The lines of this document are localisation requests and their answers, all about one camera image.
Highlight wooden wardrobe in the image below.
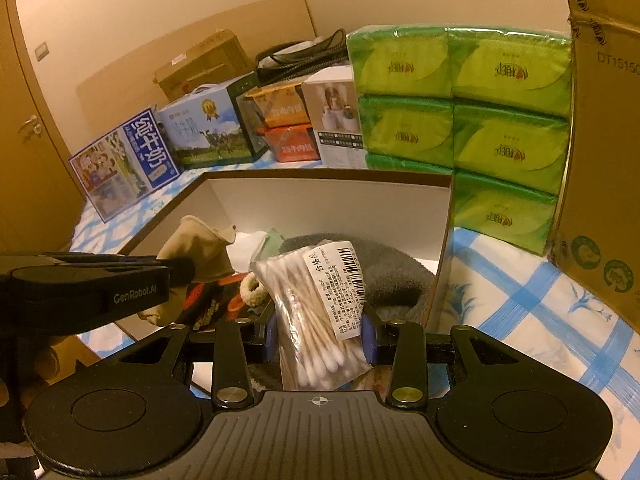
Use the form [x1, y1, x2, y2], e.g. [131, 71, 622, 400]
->
[0, 0, 93, 256]

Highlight blue checked bed sheet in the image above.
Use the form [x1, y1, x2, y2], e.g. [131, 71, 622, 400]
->
[70, 150, 640, 456]

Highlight large flat cardboard box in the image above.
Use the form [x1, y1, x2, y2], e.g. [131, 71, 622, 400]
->
[547, 0, 640, 318]

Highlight red black snack packet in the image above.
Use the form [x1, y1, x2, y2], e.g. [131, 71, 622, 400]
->
[177, 280, 276, 331]

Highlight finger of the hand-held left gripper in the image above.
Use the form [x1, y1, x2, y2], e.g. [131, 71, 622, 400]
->
[167, 256, 197, 291]

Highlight person's left hand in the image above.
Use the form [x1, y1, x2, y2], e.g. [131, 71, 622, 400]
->
[0, 340, 63, 461]

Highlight green towel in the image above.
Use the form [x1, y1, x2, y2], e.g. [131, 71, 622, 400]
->
[257, 227, 286, 261]

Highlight small brown cardboard box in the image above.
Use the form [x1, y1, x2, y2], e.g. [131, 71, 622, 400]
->
[152, 27, 253, 103]

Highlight dark brown box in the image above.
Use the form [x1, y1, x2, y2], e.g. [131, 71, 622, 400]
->
[116, 169, 457, 391]

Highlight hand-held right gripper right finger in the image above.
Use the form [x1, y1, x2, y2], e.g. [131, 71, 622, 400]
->
[361, 317, 523, 409]

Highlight blue milk carton box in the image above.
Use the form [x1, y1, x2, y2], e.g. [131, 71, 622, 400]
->
[69, 106, 181, 224]

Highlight grey towel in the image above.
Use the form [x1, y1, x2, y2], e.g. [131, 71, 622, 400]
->
[245, 232, 437, 391]

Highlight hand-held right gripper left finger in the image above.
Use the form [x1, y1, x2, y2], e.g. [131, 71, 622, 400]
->
[117, 316, 279, 409]

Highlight white tissue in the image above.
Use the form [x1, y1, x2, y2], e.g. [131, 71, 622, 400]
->
[226, 230, 271, 276]

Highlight black bag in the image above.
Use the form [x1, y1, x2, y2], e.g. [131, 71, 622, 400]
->
[256, 30, 351, 86]

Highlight cotton swab bag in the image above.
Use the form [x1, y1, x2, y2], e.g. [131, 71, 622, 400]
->
[248, 240, 373, 391]

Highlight cream scrunchie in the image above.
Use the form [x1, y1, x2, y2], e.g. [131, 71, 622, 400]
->
[239, 274, 268, 307]

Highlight bundle of green tissue packs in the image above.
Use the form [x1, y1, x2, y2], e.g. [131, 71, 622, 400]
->
[346, 25, 573, 256]

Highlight orange snack boxes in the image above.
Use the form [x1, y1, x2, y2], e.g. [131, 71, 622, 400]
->
[239, 82, 312, 128]

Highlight orange instant noodle pack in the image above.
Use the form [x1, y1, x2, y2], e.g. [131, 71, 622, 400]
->
[257, 124, 321, 163]

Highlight cow print milk box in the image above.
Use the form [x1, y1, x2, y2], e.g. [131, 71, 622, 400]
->
[157, 72, 271, 171]

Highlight white product box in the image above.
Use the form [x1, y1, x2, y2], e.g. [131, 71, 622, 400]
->
[301, 65, 368, 170]

